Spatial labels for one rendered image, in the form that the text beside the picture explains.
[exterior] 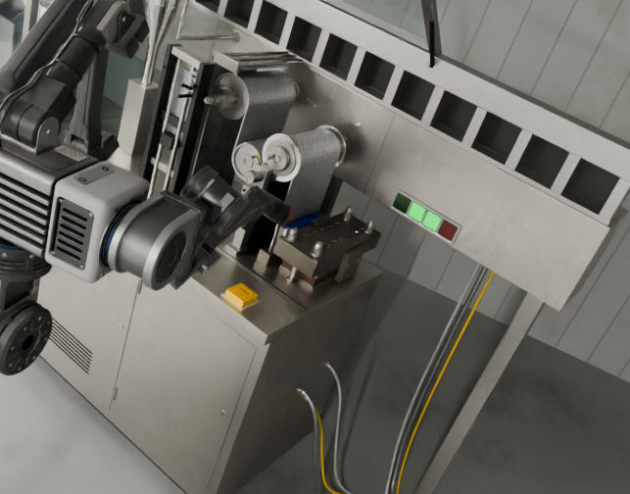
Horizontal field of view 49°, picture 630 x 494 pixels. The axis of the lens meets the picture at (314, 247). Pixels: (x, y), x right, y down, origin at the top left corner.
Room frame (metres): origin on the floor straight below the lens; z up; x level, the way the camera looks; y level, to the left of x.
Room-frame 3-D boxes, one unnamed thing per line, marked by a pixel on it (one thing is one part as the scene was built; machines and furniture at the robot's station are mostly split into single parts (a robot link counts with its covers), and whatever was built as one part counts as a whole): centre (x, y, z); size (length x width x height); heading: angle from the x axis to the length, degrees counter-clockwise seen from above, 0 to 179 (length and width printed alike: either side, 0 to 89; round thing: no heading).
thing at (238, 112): (2.20, 0.35, 1.33); 0.25 x 0.14 x 0.14; 153
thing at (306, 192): (2.05, 0.08, 1.11); 0.23 x 0.01 x 0.18; 153
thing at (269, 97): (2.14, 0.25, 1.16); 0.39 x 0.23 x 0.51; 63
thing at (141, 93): (2.39, 0.79, 1.18); 0.14 x 0.14 x 0.57
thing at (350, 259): (2.01, -0.13, 0.96); 0.10 x 0.03 x 0.11; 153
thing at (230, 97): (2.07, 0.42, 1.33); 0.06 x 0.06 x 0.06; 63
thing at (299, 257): (2.04, -0.04, 1.00); 0.40 x 0.16 x 0.06; 153
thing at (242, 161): (2.14, 0.24, 1.17); 0.26 x 0.12 x 0.12; 153
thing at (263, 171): (1.95, 0.24, 1.05); 0.06 x 0.05 x 0.31; 153
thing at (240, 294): (1.69, 0.15, 0.91); 0.07 x 0.07 x 0.02; 63
